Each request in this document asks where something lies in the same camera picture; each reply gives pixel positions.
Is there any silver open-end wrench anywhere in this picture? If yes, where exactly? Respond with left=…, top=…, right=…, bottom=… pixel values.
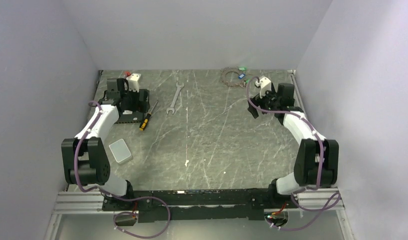
left=166, top=82, right=184, bottom=115

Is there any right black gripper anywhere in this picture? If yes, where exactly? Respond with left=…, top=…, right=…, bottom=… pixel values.
left=247, top=85, right=280, bottom=119

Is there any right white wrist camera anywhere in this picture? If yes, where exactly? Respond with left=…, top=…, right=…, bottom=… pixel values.
left=255, top=76, right=272, bottom=99

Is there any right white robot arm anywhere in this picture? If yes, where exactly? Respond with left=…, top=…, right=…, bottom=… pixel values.
left=248, top=77, right=339, bottom=208

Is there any black flat box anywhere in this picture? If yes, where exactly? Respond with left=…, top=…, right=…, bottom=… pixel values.
left=115, top=111, right=146, bottom=124

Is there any aluminium extrusion frame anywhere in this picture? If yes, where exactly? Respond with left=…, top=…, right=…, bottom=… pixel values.
left=46, top=188, right=355, bottom=240

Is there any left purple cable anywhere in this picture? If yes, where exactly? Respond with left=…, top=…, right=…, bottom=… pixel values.
left=74, top=100, right=171, bottom=239

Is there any grey white rectangular box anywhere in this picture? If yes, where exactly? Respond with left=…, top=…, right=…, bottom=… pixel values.
left=109, top=139, right=133, bottom=165

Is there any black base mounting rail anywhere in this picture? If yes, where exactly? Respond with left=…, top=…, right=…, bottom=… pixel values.
left=102, top=187, right=295, bottom=223

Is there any yellow black screwdriver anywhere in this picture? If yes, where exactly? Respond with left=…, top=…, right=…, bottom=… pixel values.
left=139, top=100, right=159, bottom=131

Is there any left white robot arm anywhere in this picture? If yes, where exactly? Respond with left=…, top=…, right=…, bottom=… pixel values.
left=61, top=73, right=150, bottom=210

